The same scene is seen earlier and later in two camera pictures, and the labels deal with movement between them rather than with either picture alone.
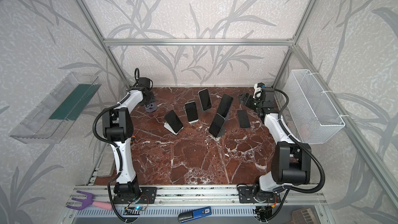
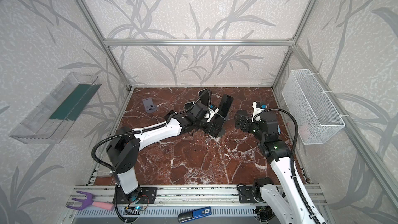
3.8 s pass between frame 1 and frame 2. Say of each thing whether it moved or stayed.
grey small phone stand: stayed
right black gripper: moved
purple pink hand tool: stayed
